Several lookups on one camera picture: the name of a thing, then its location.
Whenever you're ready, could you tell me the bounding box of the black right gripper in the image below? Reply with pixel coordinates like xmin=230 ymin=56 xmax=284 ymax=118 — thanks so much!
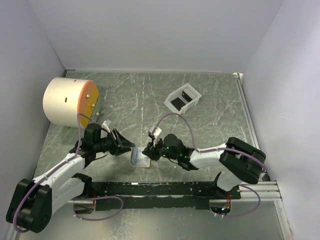
xmin=142 ymin=136 xmax=179 ymax=161

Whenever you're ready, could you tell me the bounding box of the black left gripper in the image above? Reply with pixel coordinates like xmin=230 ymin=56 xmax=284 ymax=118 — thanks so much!
xmin=93 ymin=127 xmax=135 ymax=157

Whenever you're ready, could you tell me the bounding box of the beige leather card holder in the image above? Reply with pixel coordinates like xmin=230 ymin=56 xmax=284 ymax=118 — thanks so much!
xmin=130 ymin=146 xmax=151 ymax=168

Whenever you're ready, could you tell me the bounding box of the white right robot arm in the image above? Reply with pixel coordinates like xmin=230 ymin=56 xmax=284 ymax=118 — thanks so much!
xmin=142 ymin=133 xmax=266 ymax=199

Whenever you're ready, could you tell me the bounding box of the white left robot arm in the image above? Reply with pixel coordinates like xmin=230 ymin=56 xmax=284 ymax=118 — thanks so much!
xmin=6 ymin=123 xmax=135 ymax=233

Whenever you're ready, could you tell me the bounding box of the white plastic card tray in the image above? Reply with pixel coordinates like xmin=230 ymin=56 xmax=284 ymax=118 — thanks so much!
xmin=164 ymin=83 xmax=202 ymax=115

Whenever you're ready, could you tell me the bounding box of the cream cylindrical drawer cabinet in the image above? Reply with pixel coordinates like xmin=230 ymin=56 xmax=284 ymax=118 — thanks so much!
xmin=42 ymin=77 xmax=101 ymax=128

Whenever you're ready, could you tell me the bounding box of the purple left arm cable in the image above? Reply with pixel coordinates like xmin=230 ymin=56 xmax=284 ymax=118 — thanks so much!
xmin=13 ymin=113 xmax=96 ymax=233

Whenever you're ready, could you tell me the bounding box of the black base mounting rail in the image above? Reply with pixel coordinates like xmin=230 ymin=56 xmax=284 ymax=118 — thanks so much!
xmin=62 ymin=181 xmax=242 ymax=212

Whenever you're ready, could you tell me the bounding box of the aluminium frame extrusion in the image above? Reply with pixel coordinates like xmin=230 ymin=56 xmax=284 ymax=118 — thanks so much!
xmin=19 ymin=72 xmax=283 ymax=202

